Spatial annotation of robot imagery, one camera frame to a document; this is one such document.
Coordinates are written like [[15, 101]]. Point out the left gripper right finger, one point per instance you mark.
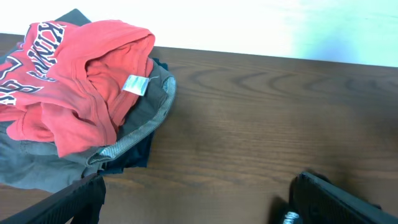
[[316, 200]]

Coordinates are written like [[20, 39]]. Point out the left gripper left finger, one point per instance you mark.
[[78, 203]]

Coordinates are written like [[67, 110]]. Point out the grey folded garment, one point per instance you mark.
[[37, 165]]

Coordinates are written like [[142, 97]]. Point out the dark navy folded garment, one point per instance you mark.
[[135, 136]]

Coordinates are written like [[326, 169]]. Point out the red printed t-shirt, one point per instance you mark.
[[64, 83]]

